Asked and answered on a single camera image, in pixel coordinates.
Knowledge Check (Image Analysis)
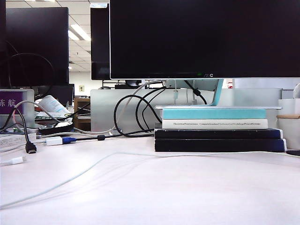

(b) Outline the black hardcover book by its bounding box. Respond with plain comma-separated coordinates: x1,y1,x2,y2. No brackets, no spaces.
154,128,284,139
154,138,288,152

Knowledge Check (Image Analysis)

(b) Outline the black computer monitor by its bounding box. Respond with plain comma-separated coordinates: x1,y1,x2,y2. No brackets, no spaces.
5,6,70,87
0,0,7,87
90,3,111,81

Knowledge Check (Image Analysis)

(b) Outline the brown wooden cabinet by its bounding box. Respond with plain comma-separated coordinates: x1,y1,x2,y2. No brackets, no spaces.
74,97,91,131

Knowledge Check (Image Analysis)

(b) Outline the thin black cable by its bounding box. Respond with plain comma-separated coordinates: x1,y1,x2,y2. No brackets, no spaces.
135,88,165,132

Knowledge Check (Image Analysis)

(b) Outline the silver monitor stand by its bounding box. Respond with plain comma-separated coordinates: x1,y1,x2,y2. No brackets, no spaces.
154,78,283,110

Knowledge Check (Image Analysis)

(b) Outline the white charging cable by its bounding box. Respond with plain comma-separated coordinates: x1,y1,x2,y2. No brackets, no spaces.
0,151,296,210

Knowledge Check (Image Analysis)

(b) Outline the green magazine stack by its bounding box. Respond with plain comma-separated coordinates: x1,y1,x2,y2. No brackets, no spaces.
34,112,72,122

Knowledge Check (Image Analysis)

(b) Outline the black AOC monitor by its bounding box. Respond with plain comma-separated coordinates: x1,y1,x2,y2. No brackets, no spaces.
109,0,300,80

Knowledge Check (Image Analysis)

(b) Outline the white adapter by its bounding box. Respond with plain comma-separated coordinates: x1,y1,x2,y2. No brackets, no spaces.
45,137,63,146

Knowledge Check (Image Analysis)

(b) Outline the white paperback book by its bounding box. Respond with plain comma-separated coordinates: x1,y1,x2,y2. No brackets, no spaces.
161,119,268,129

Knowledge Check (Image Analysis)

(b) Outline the rolled white printed paper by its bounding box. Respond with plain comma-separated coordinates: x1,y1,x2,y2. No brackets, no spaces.
38,95,71,115

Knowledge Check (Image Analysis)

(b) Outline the teal paperback book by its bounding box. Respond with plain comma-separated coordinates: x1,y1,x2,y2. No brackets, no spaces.
162,108,267,120

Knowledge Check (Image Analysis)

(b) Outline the purple name sign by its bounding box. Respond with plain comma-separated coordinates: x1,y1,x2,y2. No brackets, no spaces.
0,89,35,128

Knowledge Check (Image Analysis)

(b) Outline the thick black power cable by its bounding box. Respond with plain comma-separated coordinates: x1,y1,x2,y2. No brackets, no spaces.
184,80,207,105

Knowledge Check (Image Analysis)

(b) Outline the white storage box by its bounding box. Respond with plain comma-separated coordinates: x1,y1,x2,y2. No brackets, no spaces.
278,98,300,115

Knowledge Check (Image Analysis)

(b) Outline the white printed paper box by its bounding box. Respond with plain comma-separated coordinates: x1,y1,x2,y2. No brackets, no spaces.
0,133,37,150

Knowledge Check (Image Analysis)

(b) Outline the black flat dish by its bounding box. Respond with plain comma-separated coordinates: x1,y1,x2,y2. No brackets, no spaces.
38,121,75,135

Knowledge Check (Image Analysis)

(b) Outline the black HDMI cable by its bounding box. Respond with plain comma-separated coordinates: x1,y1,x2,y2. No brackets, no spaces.
9,107,38,155

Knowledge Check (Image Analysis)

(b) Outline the white cup wooden lid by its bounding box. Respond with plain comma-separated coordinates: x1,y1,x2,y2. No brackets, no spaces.
276,114,300,150

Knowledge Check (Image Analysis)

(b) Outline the black cable blue VGA plug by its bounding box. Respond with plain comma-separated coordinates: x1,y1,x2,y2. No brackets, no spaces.
62,87,166,144

